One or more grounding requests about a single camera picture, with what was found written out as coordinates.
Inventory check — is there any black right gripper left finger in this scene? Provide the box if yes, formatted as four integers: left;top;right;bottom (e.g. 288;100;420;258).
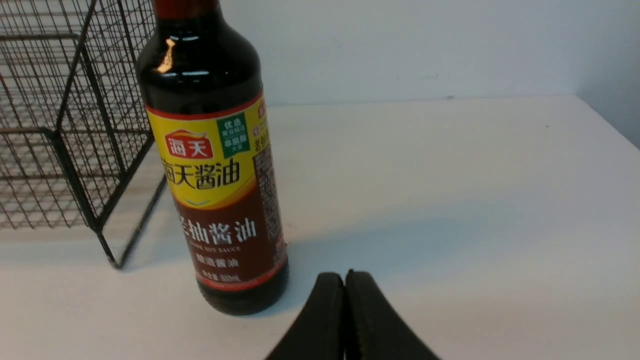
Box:
266;272;345;360

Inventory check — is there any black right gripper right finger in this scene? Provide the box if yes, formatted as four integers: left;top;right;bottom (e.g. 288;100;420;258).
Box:
345;269;439;360

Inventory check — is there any dark soy sauce bottle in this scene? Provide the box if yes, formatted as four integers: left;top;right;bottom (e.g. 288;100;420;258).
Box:
135;0;289;316

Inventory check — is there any black wire mesh rack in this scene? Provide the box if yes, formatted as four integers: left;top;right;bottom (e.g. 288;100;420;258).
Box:
0;0;167;271

